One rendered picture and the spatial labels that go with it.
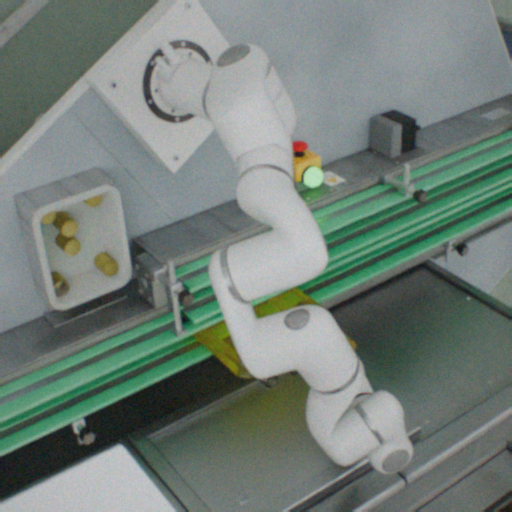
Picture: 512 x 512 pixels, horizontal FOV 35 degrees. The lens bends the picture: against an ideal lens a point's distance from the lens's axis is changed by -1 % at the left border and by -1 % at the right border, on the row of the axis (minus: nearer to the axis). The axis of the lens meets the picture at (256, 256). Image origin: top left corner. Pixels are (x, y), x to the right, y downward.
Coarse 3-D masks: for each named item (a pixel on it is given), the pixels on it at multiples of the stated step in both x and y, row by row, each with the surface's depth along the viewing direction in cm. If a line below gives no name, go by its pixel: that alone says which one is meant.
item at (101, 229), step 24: (96, 192) 150; (72, 216) 158; (96, 216) 161; (120, 216) 155; (48, 240) 157; (96, 240) 163; (120, 240) 159; (48, 264) 151; (72, 264) 162; (120, 264) 163; (48, 288) 153; (72, 288) 161; (96, 288) 161
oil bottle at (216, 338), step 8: (224, 320) 167; (208, 328) 165; (216, 328) 164; (224, 328) 164; (200, 336) 168; (208, 336) 165; (216, 336) 163; (224, 336) 162; (208, 344) 166; (216, 344) 163; (224, 344) 160; (232, 344) 160; (216, 352) 164; (224, 352) 161; (232, 352) 158; (224, 360) 162; (232, 360) 159; (240, 360) 157; (232, 368) 160; (240, 368) 158; (240, 376) 159; (248, 376) 158
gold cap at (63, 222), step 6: (60, 216) 154; (66, 216) 154; (54, 222) 155; (60, 222) 153; (66, 222) 152; (72, 222) 153; (60, 228) 153; (66, 228) 153; (72, 228) 154; (66, 234) 153; (72, 234) 154
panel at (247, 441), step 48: (240, 384) 172; (288, 384) 172; (144, 432) 161; (192, 432) 162; (240, 432) 161; (288, 432) 161; (48, 480) 152; (192, 480) 151; (240, 480) 151; (288, 480) 150; (336, 480) 149
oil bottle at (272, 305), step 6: (270, 300) 171; (276, 300) 171; (258, 306) 170; (264, 306) 170; (270, 306) 170; (276, 306) 169; (282, 306) 169; (258, 312) 169; (264, 312) 168; (270, 312) 168; (276, 312) 168
